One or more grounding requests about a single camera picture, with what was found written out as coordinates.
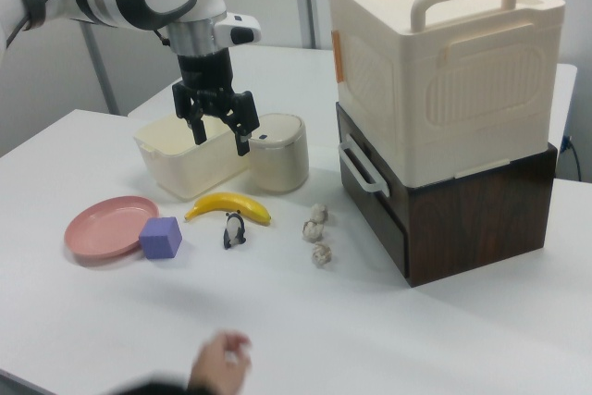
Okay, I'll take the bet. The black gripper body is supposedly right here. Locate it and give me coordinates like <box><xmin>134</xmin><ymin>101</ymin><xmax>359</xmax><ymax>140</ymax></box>
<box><xmin>177</xmin><ymin>48</ymin><xmax>235</xmax><ymax>105</ymax></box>

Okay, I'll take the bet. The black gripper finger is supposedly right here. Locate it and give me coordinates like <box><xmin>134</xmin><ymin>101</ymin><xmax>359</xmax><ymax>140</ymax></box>
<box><xmin>222</xmin><ymin>89</ymin><xmax>261</xmax><ymax>158</ymax></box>
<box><xmin>172</xmin><ymin>81</ymin><xmax>210</xmax><ymax>146</ymax></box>

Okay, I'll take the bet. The purple cube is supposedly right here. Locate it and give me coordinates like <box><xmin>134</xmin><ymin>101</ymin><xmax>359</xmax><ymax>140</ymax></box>
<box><xmin>138</xmin><ymin>216</ymin><xmax>183</xmax><ymax>261</ymax></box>

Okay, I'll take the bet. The dark sleeved forearm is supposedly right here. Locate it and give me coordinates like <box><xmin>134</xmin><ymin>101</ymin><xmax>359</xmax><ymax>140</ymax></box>
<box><xmin>117</xmin><ymin>369</ymin><xmax>195</xmax><ymax>395</ymax></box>

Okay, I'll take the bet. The pink plate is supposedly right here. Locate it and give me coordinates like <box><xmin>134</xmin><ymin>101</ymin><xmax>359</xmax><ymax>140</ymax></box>
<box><xmin>63</xmin><ymin>195</ymin><xmax>161</xmax><ymax>261</ymax></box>

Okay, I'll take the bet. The person's hand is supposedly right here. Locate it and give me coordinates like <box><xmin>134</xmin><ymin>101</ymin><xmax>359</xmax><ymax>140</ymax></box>
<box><xmin>187</xmin><ymin>329</ymin><xmax>253</xmax><ymax>395</ymax></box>

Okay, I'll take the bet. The open cream plastic bin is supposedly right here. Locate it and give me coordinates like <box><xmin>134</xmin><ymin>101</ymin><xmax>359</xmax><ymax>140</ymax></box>
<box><xmin>133</xmin><ymin>113</ymin><xmax>251</xmax><ymax>203</ymax></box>

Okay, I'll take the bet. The cream lidded trash can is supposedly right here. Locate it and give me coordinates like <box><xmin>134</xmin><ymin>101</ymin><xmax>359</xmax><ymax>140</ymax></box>
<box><xmin>247</xmin><ymin>112</ymin><xmax>310</xmax><ymax>193</ymax></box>

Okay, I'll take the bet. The yellow banana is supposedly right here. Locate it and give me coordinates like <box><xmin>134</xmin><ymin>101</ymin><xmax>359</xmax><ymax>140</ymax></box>
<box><xmin>183</xmin><ymin>191</ymin><xmax>273</xmax><ymax>228</ymax></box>

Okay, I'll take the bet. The panda figurine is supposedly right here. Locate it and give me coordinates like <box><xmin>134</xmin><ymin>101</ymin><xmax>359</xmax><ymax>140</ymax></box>
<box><xmin>222</xmin><ymin>210</ymin><xmax>247</xmax><ymax>251</ymax></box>

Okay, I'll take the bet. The dark wood drawer cabinet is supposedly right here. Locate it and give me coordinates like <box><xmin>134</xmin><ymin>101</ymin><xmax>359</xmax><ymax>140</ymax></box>
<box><xmin>335</xmin><ymin>101</ymin><xmax>559</xmax><ymax>289</ymax></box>

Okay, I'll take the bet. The white drawer handle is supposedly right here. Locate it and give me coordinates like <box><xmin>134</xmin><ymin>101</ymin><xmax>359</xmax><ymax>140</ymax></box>
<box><xmin>337</xmin><ymin>133</ymin><xmax>390</xmax><ymax>195</ymax></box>

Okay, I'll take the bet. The black wall cable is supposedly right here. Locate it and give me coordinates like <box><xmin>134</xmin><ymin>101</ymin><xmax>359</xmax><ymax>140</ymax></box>
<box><xmin>560</xmin><ymin>134</ymin><xmax>583</xmax><ymax>181</ymax></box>

